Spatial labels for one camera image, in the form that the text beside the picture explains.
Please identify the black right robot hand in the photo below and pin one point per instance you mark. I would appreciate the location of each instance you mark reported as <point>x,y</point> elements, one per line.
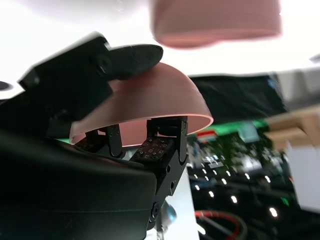
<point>62,195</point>

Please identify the cardboard box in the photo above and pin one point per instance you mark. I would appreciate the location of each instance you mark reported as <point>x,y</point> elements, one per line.
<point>292,127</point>

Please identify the white panel board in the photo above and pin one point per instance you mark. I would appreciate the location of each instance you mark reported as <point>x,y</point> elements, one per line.
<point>307,175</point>

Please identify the black round table grommet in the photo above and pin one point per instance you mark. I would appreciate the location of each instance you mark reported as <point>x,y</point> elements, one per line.
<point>315,58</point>
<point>6,86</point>

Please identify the green plant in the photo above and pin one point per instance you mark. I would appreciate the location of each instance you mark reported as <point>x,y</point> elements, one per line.
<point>247,150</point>

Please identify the red and black hoop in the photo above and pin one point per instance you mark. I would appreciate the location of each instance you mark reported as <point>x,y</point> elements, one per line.
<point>225,217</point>

